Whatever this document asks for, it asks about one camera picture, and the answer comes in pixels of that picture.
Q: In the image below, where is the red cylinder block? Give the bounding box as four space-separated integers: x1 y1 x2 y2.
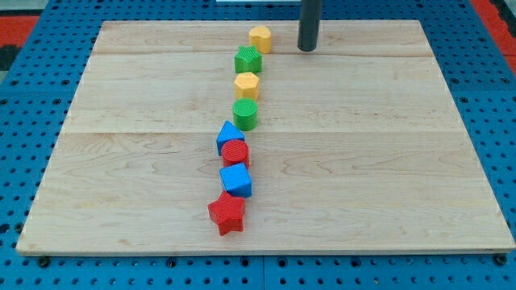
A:
221 139 249 168

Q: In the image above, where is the blue triangle block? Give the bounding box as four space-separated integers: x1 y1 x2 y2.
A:
216 121 245 155

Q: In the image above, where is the green cylinder block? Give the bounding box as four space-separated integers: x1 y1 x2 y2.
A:
232 97 258 131

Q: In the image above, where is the blue cube block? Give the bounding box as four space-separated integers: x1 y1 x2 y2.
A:
219 163 252 198

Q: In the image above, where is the yellow hexagon block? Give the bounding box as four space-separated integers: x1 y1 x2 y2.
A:
234 72 260 101

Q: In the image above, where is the red star block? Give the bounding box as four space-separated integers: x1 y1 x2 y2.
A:
207 191 246 236

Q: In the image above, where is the green star block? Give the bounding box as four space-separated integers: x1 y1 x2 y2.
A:
234 45 262 73

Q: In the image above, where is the yellow heart block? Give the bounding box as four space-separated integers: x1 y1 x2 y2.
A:
248 26 272 54

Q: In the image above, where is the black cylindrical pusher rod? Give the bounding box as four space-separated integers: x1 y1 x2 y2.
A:
298 0 323 52

